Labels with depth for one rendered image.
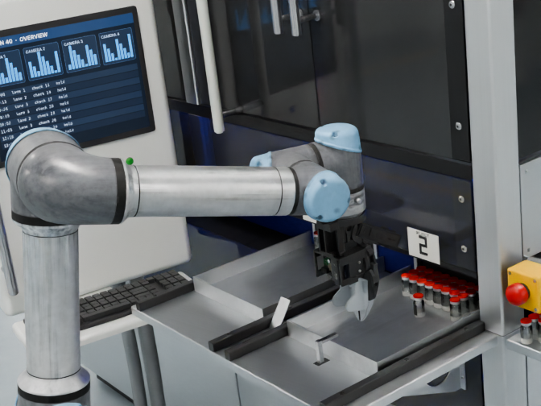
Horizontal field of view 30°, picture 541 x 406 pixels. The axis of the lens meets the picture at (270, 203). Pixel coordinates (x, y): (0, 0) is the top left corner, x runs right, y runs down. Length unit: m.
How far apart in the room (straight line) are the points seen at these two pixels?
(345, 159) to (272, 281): 0.64
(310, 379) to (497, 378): 0.38
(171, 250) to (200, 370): 0.52
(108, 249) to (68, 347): 0.93
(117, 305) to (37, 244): 0.85
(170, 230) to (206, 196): 1.13
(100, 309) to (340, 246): 0.82
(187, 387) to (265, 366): 1.21
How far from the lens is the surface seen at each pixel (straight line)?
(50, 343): 1.63
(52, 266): 1.58
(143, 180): 1.44
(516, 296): 1.85
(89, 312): 2.40
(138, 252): 2.58
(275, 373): 1.90
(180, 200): 1.46
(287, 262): 2.36
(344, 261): 1.73
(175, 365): 3.13
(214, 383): 2.95
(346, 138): 1.68
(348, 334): 2.00
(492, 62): 1.78
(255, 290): 2.23
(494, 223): 1.87
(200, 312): 2.17
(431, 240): 2.00
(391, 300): 2.12
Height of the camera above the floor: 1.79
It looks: 19 degrees down
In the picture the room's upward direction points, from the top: 7 degrees counter-clockwise
